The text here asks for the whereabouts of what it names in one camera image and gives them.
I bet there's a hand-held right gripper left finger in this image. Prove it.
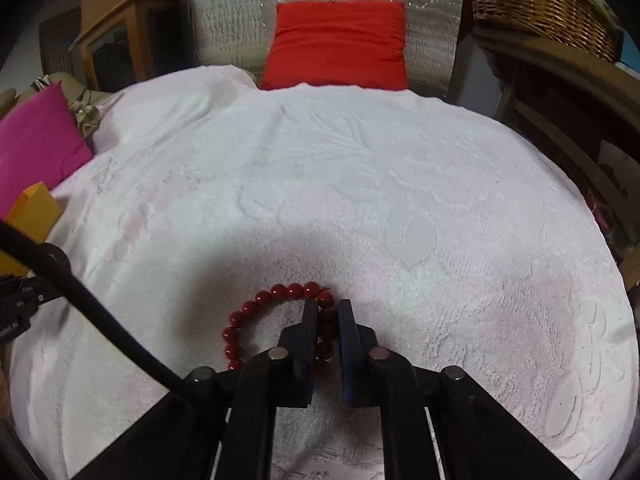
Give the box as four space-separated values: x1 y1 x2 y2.
75 299 321 480

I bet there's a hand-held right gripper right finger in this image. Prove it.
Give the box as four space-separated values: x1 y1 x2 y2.
337 299 583 480

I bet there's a red bead bracelet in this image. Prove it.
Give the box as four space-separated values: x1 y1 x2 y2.
222 281 337 376

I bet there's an orange box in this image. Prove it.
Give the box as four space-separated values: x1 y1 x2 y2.
0 182 63 278

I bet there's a magenta cushion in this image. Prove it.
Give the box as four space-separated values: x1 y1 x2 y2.
0 82 95 216

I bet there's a pale pink towel blanket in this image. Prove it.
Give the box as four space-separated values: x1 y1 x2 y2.
10 64 633 480

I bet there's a striped patterned cloth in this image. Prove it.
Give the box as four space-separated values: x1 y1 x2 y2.
30 74 108 138

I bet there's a red cushion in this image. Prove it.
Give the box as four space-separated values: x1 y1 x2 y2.
260 0 408 92

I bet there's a wooden shelf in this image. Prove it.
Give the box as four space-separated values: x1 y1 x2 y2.
450 25 640 291

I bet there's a silver foil sheet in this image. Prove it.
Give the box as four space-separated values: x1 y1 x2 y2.
187 0 468 103

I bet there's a wicker basket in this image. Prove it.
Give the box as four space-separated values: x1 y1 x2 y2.
470 0 623 63

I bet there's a black cable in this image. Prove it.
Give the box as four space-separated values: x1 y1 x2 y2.
0 221 187 396

